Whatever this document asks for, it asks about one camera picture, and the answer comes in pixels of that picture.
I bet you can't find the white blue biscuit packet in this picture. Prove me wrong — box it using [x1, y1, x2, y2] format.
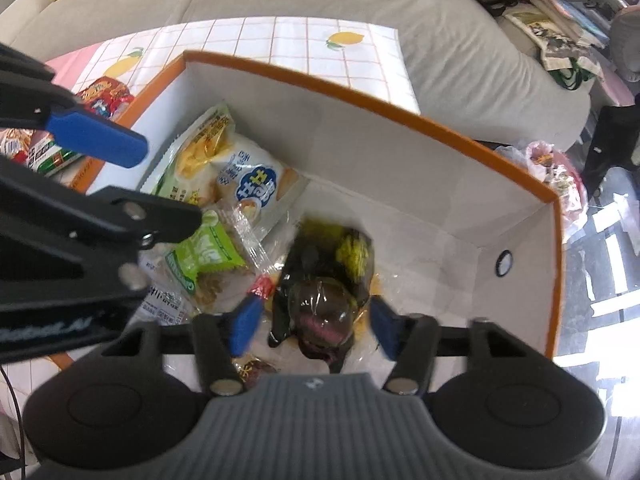
[210, 131, 308, 240]

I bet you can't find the red noodle snack bag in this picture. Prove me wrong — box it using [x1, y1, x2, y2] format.
[76, 76, 134, 122]

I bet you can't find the beige sofa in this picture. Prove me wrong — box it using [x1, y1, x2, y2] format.
[1, 0, 590, 148]

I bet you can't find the white carrot snack packet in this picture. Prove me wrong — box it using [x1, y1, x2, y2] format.
[27, 133, 84, 177]

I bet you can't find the dark olive snack packet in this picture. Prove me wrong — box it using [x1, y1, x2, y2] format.
[267, 216, 375, 374]

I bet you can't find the yellow green chips bag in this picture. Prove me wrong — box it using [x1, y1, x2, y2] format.
[140, 102, 235, 208]

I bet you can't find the printed tote bag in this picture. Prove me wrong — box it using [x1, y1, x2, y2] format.
[502, 4, 603, 91]

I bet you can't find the orange storage box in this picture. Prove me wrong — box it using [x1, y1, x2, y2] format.
[46, 49, 565, 372]

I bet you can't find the red peanut snack bag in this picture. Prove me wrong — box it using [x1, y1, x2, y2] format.
[0, 128, 46, 165]

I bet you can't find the pink trash bag bin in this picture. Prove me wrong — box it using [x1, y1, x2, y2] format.
[495, 141, 588, 243]

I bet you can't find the pink white patterned tablecloth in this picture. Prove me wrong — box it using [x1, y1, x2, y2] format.
[1, 16, 420, 456]

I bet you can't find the green snack packet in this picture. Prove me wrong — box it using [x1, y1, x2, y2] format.
[162, 207, 273, 313]

